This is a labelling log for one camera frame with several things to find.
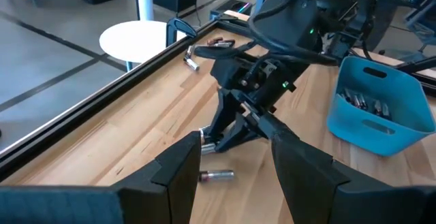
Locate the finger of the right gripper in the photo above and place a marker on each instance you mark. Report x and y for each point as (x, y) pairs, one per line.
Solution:
(243, 132)
(226, 118)

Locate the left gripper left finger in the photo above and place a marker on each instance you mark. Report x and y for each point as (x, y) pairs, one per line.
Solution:
(102, 207)

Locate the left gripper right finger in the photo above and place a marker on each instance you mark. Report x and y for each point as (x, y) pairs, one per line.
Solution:
(340, 203)

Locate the dark teal plastic bin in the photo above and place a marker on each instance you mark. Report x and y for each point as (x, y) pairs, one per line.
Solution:
(357, 139)

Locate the copper black Duracell battery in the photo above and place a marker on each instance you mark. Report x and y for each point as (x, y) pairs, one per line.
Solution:
(215, 41)
(227, 43)

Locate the black computer with coloured lights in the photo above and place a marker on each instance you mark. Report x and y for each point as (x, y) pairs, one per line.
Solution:
(225, 7)

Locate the dark table clamp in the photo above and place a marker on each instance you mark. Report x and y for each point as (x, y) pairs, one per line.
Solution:
(180, 23)

